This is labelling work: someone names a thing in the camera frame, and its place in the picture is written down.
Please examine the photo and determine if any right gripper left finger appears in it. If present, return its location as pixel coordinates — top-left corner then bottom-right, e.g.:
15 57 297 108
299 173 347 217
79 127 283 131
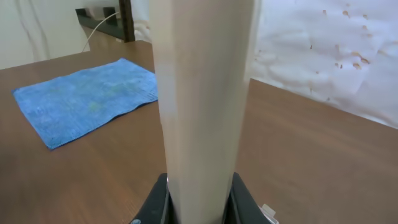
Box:
130 172 175 224

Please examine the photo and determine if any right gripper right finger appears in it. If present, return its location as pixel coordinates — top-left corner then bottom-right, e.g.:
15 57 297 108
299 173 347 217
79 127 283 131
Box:
223 172 274 224

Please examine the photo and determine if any blue cloth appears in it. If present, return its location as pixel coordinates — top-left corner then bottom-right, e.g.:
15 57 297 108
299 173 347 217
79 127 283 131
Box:
12 57 159 151

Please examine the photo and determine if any white cable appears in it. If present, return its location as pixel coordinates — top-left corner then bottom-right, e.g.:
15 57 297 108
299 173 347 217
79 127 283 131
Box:
81 11 121 53

